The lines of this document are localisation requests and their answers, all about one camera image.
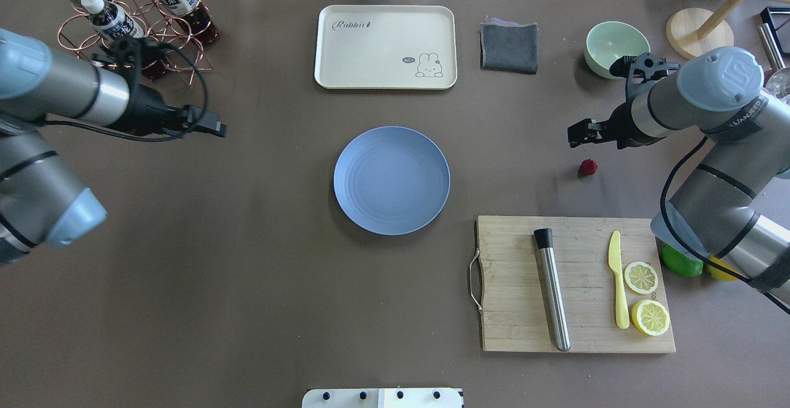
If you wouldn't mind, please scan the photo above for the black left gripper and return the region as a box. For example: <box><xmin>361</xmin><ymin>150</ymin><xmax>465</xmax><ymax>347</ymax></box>
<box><xmin>121</xmin><ymin>83</ymin><xmax>228</xmax><ymax>138</ymax></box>

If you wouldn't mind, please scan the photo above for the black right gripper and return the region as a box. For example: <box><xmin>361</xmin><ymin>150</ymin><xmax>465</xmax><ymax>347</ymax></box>
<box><xmin>567</xmin><ymin>102</ymin><xmax>660</xmax><ymax>149</ymax></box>

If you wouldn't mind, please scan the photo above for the red strawberry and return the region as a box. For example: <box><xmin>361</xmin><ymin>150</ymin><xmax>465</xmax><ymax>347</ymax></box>
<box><xmin>578</xmin><ymin>159</ymin><xmax>599</xmax><ymax>178</ymax></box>

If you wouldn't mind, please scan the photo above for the blue plate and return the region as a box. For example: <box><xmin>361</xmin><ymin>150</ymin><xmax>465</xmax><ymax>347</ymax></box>
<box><xmin>333</xmin><ymin>126</ymin><xmax>452</xmax><ymax>236</ymax></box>

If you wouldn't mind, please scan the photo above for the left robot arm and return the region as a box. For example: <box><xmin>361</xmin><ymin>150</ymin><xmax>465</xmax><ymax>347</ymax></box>
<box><xmin>1</xmin><ymin>29</ymin><xmax>227</xmax><ymax>265</ymax></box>

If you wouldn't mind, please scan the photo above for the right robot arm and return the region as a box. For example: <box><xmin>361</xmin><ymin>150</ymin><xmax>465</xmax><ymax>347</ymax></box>
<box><xmin>567</xmin><ymin>47</ymin><xmax>789</xmax><ymax>310</ymax></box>

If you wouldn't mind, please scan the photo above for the green bowl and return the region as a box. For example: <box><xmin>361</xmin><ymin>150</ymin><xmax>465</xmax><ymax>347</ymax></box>
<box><xmin>584</xmin><ymin>22</ymin><xmax>651</xmax><ymax>80</ymax></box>

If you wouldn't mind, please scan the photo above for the steel muddler black tip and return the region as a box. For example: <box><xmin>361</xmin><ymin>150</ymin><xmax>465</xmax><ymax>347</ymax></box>
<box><xmin>533</xmin><ymin>228</ymin><xmax>571</xmax><ymax>352</ymax></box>

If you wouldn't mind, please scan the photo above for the grey folded cloth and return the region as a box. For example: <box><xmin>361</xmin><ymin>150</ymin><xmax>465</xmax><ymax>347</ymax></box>
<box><xmin>480</xmin><ymin>17</ymin><xmax>541</xmax><ymax>75</ymax></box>

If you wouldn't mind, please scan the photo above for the wooden cup tree stand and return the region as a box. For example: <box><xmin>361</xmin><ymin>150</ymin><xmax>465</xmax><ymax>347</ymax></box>
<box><xmin>665</xmin><ymin>0</ymin><xmax>789</xmax><ymax>60</ymax></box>

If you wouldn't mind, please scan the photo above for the lemon half slice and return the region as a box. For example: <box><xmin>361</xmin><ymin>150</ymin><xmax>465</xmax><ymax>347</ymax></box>
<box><xmin>623</xmin><ymin>261</ymin><xmax>659</xmax><ymax>295</ymax></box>
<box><xmin>630</xmin><ymin>299</ymin><xmax>671</xmax><ymax>336</ymax></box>

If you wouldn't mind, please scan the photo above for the green lime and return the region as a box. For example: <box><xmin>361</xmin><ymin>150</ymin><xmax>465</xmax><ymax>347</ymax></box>
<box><xmin>660</xmin><ymin>244</ymin><xmax>705</xmax><ymax>278</ymax></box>

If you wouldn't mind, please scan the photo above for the yellow plastic knife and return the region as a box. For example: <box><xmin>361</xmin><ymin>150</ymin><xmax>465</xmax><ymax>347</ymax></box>
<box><xmin>607</xmin><ymin>230</ymin><xmax>630</xmax><ymax>330</ymax></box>

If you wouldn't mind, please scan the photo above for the yellow lemon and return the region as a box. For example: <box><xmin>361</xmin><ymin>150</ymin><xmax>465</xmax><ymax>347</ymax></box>
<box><xmin>705</xmin><ymin>256</ymin><xmax>740</xmax><ymax>282</ymax></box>

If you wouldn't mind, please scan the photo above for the steel ladle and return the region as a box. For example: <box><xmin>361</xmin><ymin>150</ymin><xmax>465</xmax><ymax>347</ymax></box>
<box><xmin>758</xmin><ymin>23</ymin><xmax>789</xmax><ymax>104</ymax></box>

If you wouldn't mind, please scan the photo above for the wooden cutting board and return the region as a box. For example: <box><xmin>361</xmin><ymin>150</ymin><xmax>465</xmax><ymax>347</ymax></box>
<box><xmin>475</xmin><ymin>215</ymin><xmax>675</xmax><ymax>354</ymax></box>

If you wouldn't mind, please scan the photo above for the cream rabbit tray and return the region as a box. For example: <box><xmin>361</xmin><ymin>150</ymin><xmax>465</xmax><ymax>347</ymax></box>
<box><xmin>314</xmin><ymin>5</ymin><xmax>458</xmax><ymax>90</ymax></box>

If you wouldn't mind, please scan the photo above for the copper wire bottle rack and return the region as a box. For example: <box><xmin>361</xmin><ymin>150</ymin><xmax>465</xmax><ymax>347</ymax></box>
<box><xmin>57</xmin><ymin>0</ymin><xmax>219</xmax><ymax>84</ymax></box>

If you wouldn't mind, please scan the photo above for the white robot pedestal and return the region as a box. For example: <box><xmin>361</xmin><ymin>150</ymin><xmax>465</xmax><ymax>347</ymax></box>
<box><xmin>301</xmin><ymin>386</ymin><xmax>465</xmax><ymax>407</ymax></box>

